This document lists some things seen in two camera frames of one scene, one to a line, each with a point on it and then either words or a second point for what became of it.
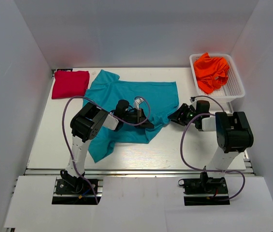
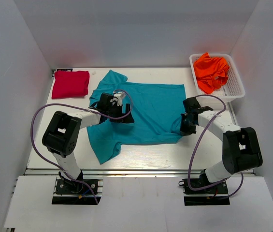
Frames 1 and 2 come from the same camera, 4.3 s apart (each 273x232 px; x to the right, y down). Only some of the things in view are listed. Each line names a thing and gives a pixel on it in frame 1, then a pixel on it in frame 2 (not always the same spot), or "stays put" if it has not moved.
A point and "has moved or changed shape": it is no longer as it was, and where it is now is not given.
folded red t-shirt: (70, 83) stays put
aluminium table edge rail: (246, 171) stays put
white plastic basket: (215, 76) stays put
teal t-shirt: (158, 100) has moved or changed shape
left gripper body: (134, 117) → (115, 111)
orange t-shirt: (211, 73) stays put
